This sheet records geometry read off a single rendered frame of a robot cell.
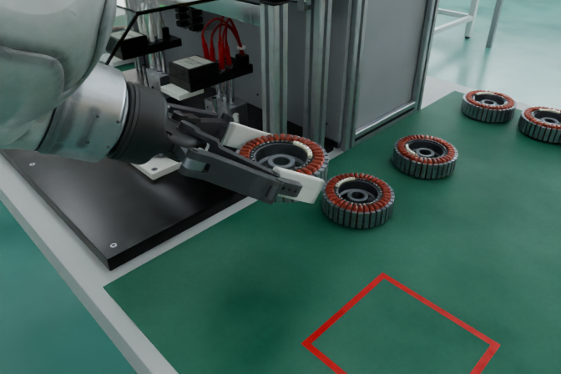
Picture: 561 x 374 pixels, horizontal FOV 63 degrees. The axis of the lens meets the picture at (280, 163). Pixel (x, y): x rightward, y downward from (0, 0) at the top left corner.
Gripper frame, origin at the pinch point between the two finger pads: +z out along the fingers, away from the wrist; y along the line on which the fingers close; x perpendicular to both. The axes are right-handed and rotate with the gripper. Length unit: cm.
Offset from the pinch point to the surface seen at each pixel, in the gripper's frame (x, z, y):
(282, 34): 13.3, 4.1, -18.3
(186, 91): -3.1, 0.7, -33.8
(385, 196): -1.2, 22.6, -1.6
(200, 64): 2.1, 1.7, -34.9
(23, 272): -103, 5, -108
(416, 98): 14, 49, -28
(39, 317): -101, 8, -84
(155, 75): -8, 4, -59
